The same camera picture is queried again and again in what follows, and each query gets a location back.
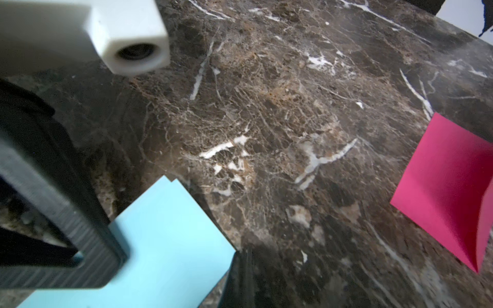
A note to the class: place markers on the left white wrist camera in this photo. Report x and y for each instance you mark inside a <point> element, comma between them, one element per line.
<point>129,37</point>

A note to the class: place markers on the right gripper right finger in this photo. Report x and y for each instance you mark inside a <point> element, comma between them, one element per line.
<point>259,280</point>

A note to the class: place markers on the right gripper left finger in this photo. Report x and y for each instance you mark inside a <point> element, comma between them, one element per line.
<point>233,294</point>

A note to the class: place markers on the pink square paper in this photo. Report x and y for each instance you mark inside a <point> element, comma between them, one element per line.
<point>447,189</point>

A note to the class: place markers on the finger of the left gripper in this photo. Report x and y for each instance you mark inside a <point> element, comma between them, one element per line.
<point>41,168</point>

